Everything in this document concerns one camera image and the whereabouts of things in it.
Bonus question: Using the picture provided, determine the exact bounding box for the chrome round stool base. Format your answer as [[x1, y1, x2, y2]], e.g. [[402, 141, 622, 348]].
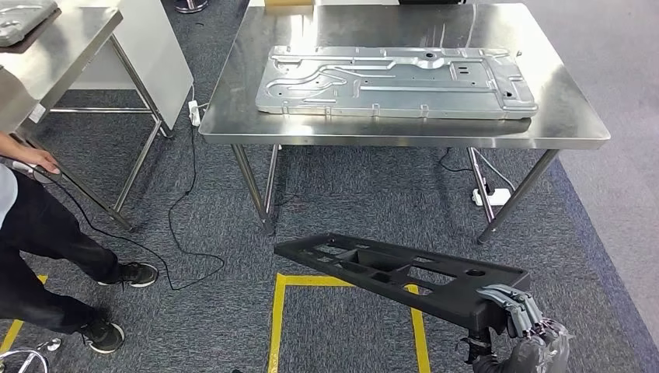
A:
[[173, 0, 210, 15]]

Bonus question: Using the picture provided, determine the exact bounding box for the grey metal part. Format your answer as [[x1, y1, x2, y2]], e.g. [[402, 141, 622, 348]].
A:
[[0, 0, 61, 49]]

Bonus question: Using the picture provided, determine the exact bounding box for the person's hand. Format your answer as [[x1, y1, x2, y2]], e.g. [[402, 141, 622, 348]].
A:
[[10, 145, 61, 175]]

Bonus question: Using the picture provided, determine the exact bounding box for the black round stool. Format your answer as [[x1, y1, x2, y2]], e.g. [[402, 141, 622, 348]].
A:
[[0, 336, 63, 373]]

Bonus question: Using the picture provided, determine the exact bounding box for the silver handheld controller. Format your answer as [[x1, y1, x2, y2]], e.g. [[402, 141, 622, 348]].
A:
[[9, 159, 64, 185]]

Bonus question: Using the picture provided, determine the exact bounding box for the black perforated plastic panel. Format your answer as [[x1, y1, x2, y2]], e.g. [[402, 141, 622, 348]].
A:
[[274, 232, 532, 333]]

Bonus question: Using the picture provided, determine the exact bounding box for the person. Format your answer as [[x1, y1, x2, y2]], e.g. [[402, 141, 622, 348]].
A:
[[0, 131, 159, 355]]

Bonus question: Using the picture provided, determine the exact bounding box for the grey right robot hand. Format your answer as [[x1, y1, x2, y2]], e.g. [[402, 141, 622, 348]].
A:
[[458, 284, 575, 373]]

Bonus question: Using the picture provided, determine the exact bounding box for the black controller cable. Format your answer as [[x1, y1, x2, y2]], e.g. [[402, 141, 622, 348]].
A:
[[30, 123, 226, 292]]

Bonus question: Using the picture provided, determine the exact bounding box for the narrow stainless steel table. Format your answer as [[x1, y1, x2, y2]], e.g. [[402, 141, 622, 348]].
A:
[[0, 0, 175, 232]]

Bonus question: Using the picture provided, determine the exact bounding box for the white board panel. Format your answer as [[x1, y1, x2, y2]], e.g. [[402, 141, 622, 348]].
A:
[[68, 0, 194, 133]]

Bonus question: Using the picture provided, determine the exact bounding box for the wide stainless steel workbench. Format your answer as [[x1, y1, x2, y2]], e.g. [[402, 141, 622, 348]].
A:
[[197, 2, 612, 246]]

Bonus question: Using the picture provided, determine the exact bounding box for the stamped sheet metal panel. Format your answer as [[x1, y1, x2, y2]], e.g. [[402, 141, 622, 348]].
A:
[[255, 44, 539, 121]]

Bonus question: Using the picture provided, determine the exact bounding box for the yellow floor tape square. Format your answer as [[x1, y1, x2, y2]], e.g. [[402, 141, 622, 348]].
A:
[[0, 274, 49, 355]]

